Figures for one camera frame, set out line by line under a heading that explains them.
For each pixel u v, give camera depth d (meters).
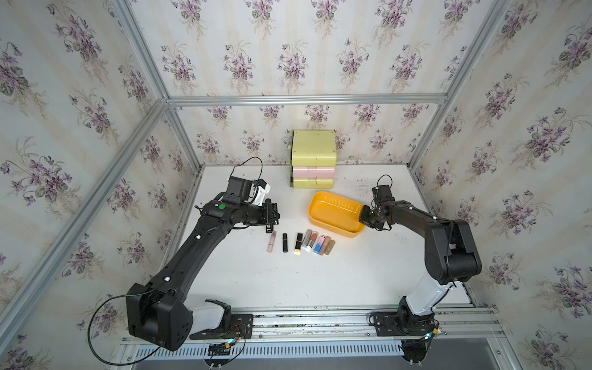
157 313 0.38
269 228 0.94
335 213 1.01
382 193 0.78
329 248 0.90
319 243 0.91
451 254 0.48
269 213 0.66
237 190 0.59
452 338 0.73
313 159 0.95
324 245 0.91
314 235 0.93
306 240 0.92
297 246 0.90
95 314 0.37
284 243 0.93
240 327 0.72
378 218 0.80
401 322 0.67
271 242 0.93
